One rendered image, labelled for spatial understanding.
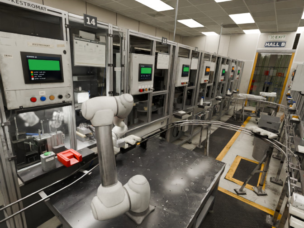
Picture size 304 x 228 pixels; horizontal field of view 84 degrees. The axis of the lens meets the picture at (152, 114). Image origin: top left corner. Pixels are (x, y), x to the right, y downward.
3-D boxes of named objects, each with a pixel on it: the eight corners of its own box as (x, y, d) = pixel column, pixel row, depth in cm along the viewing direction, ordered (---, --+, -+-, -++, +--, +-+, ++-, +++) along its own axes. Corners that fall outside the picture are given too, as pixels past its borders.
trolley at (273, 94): (272, 120, 619) (279, 94, 591) (254, 117, 645) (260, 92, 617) (269, 115, 690) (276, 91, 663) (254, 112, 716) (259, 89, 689)
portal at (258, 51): (277, 112, 746) (296, 49, 671) (244, 106, 822) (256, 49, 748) (277, 111, 753) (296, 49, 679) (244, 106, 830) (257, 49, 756)
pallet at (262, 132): (246, 132, 259) (247, 125, 256) (252, 131, 264) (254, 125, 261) (269, 142, 227) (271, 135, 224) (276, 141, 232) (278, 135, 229)
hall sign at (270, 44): (285, 47, 688) (287, 40, 681) (263, 47, 730) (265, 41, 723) (285, 47, 691) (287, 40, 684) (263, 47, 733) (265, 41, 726)
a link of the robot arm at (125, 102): (125, 104, 126) (107, 105, 118) (133, 88, 112) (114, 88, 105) (131, 119, 121) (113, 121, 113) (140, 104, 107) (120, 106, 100)
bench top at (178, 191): (139, 309, 76) (140, 303, 75) (40, 194, 136) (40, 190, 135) (225, 166, 192) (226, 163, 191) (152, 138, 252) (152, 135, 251)
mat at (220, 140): (212, 172, 287) (213, 172, 286) (182, 159, 320) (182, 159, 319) (255, 111, 740) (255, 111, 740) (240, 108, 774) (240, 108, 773)
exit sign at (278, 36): (285, 39, 684) (286, 34, 678) (267, 40, 717) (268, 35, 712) (285, 39, 687) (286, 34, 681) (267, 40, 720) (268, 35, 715)
